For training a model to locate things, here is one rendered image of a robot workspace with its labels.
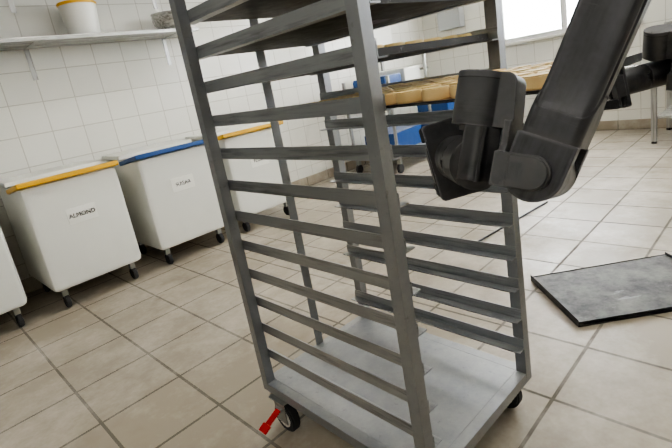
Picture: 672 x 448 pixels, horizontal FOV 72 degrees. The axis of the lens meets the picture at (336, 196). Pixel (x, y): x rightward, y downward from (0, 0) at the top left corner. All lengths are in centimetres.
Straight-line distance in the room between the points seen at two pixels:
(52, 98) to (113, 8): 80
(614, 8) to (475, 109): 15
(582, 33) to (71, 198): 282
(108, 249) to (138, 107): 124
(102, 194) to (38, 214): 35
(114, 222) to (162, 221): 30
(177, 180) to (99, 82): 99
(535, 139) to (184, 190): 293
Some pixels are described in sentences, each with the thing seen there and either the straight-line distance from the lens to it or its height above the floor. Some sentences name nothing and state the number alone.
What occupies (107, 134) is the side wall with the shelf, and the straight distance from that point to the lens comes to 379.
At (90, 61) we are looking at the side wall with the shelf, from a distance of 382.
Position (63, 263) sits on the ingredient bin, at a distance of 307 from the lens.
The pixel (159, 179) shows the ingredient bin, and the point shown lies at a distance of 321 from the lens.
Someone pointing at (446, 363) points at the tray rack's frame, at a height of 15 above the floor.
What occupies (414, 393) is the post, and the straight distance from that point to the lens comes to 103.
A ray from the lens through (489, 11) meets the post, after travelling 119.
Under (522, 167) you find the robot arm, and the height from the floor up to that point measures 91.
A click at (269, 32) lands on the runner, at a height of 113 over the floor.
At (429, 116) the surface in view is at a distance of 129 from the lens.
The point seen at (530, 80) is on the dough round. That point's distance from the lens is 72.
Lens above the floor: 102
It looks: 14 degrees down
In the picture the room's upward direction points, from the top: 10 degrees counter-clockwise
